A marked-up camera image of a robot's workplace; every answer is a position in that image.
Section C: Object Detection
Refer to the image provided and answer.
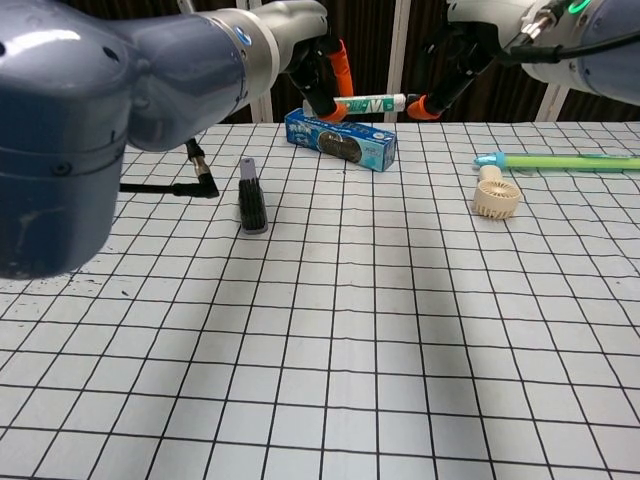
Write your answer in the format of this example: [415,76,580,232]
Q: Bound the grey brush black bristles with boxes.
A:
[238,157,270,237]

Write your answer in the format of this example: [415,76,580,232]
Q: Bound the beige handheld fan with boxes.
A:
[473,165,522,221]

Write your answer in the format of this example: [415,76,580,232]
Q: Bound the green blue water pump toy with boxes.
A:
[472,152,640,174]

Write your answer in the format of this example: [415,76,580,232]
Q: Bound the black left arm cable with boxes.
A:
[118,139,221,200]

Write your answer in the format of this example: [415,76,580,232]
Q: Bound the white green marker body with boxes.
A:
[301,92,408,118]

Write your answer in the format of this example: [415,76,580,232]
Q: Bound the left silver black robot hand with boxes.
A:
[264,0,356,122]

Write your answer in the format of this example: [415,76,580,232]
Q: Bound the blue cookie box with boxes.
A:
[284,107,399,174]

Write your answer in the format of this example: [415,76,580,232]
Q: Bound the white black checkered tablecloth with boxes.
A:
[0,121,640,480]

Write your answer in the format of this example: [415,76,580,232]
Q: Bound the white screen frame post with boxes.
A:
[251,87,275,124]
[537,82,569,123]
[383,0,427,123]

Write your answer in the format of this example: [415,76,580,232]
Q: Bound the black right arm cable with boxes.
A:
[502,9,640,66]

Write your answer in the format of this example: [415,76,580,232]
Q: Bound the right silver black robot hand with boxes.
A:
[407,0,521,122]

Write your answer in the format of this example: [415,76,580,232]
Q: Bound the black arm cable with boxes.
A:
[118,139,221,200]
[502,9,640,66]

